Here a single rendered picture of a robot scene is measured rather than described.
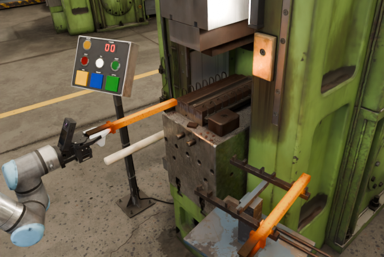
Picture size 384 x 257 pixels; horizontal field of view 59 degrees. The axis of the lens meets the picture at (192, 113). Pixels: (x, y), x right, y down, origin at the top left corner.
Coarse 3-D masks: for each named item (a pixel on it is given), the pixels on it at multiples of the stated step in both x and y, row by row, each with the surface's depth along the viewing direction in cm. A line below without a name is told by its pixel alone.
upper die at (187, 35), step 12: (180, 24) 139; (240, 24) 145; (180, 36) 142; (192, 36) 135; (204, 36) 134; (216, 36) 138; (228, 36) 142; (240, 36) 147; (192, 48) 138; (204, 48) 136
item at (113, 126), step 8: (160, 104) 143; (168, 104) 143; (176, 104) 146; (144, 112) 137; (152, 112) 139; (120, 120) 132; (128, 120) 132; (136, 120) 135; (96, 128) 126; (104, 128) 127; (112, 128) 128; (88, 136) 124
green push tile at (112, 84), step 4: (108, 76) 175; (108, 80) 175; (112, 80) 174; (116, 80) 173; (108, 84) 175; (112, 84) 174; (116, 84) 173; (108, 88) 175; (112, 88) 174; (116, 88) 173
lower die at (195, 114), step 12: (216, 84) 175; (228, 84) 173; (192, 96) 163; (216, 96) 160; (240, 96) 163; (180, 108) 162; (192, 108) 154; (204, 108) 152; (216, 108) 155; (192, 120) 158
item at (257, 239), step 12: (300, 180) 116; (288, 192) 111; (300, 192) 113; (288, 204) 107; (276, 216) 103; (264, 228) 99; (252, 240) 94; (264, 240) 95; (240, 252) 91; (252, 252) 95
